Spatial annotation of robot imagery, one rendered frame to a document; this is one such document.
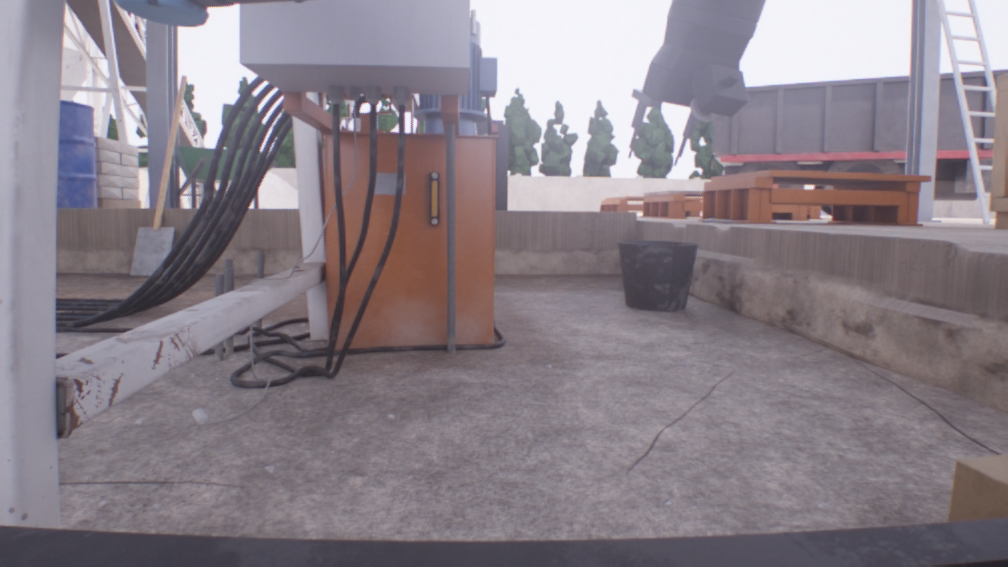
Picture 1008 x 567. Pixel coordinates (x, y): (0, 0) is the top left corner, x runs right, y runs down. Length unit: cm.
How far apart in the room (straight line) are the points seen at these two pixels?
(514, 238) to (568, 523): 261
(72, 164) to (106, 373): 446
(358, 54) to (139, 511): 76
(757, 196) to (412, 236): 210
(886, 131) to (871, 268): 752
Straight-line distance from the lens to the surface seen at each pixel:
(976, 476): 73
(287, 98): 122
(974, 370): 149
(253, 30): 103
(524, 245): 323
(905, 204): 365
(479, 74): 177
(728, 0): 47
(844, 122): 911
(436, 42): 96
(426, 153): 146
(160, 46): 594
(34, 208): 60
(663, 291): 213
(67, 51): 1420
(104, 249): 389
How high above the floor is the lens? 40
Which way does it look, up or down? 5 degrees down
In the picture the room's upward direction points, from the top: 1 degrees clockwise
